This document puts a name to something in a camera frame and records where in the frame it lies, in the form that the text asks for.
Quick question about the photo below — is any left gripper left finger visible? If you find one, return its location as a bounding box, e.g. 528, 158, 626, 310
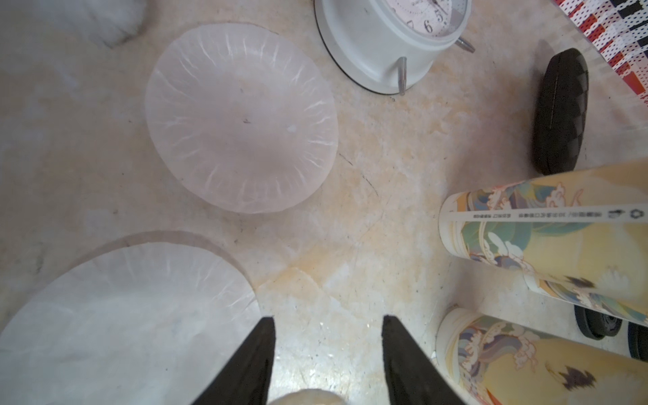
193, 317, 276, 405

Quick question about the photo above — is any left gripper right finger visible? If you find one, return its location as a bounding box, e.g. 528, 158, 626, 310
381, 315, 463, 405

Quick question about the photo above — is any paper cup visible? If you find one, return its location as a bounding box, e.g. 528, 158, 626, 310
435, 308, 647, 404
439, 159, 647, 325

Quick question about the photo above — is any translucent paper disc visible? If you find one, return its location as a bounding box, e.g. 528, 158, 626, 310
144, 23, 339, 214
270, 389, 347, 405
1, 242, 261, 404

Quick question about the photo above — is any translucent paper disc front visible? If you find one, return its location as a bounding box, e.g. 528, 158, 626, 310
270, 389, 347, 405

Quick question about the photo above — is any black cup lid middle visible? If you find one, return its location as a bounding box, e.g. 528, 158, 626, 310
574, 305, 623, 340

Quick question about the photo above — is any black cup lid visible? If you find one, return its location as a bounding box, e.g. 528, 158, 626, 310
574, 305, 623, 340
627, 322, 648, 362

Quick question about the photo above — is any black cup lid front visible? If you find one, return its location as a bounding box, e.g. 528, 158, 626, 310
627, 322, 648, 362

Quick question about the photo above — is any black glasses case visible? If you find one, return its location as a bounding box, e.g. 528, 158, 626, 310
532, 48, 589, 176

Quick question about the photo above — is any white twin-bell alarm clock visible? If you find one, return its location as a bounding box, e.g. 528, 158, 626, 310
314, 0, 475, 96

